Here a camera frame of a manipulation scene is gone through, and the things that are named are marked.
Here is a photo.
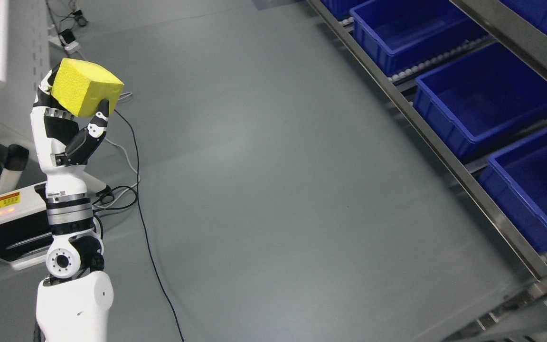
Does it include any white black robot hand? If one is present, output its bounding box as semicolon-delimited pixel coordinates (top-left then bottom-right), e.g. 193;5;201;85
30;67;111;172

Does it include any yellow foam block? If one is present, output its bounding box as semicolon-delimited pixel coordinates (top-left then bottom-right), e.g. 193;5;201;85
51;58;124;117

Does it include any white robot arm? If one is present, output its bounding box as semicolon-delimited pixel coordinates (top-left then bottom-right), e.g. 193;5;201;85
36;165;113;342

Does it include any metal shelf rack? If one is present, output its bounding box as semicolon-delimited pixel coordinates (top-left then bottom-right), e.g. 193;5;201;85
310;0;547;342

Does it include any white machine with warning label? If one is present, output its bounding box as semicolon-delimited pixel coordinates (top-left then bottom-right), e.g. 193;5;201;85
0;182;53;270

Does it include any blue plastic bin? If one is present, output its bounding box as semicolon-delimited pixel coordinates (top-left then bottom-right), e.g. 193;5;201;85
413;43;547;164
478;129;547;253
349;0;486;76

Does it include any black floor cable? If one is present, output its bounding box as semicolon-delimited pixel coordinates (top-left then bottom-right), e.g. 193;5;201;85
92;109;185;342

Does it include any white floor cable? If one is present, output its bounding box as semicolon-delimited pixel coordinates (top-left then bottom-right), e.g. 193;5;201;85
98;93;141;195

